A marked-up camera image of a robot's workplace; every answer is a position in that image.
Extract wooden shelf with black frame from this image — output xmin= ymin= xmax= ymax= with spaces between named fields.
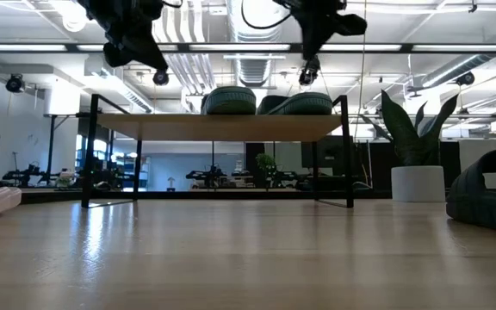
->
xmin=81 ymin=93 xmax=356 ymax=210

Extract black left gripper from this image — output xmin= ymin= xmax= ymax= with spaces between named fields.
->
xmin=77 ymin=0 xmax=170 ymax=72

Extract green snake plant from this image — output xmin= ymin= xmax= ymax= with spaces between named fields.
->
xmin=359 ymin=89 xmax=460 ymax=168

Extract green rubber slide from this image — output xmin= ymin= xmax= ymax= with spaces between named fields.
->
xmin=256 ymin=91 xmax=334 ymax=116
xmin=200 ymin=85 xmax=258 ymax=116

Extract white plant pot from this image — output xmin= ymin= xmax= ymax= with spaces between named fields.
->
xmin=390 ymin=165 xmax=447 ymax=203

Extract black rubber slide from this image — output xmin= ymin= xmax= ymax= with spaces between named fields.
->
xmin=445 ymin=146 xmax=496 ymax=237

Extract small green background plant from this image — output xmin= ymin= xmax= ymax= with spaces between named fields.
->
xmin=255 ymin=152 xmax=277 ymax=173

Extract black hanging camera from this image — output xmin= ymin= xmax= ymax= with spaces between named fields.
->
xmin=298 ymin=58 xmax=322 ymax=87

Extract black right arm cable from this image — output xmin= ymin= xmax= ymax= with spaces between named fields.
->
xmin=241 ymin=0 xmax=295 ymax=31

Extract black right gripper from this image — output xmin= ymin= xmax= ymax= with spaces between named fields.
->
xmin=273 ymin=0 xmax=368 ymax=62

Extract black metal rig frame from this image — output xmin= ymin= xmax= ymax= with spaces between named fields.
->
xmin=0 ymin=41 xmax=496 ymax=202

